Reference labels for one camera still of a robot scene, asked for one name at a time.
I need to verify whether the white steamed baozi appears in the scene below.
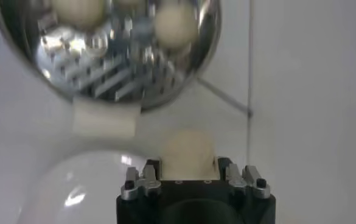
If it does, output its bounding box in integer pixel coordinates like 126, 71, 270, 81
160, 129, 220, 181
51, 0, 105, 30
153, 4, 200, 49

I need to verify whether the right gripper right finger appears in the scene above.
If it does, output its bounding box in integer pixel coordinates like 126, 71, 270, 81
217, 156, 271, 200

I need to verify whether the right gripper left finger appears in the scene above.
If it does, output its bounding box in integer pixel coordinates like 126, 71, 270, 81
120, 158, 162, 201

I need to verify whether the stainless steel steamer basket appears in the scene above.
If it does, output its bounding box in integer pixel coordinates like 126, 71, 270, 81
0, 0, 223, 110

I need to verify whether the white round plate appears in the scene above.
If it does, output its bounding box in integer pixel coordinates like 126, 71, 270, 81
16, 149, 166, 224

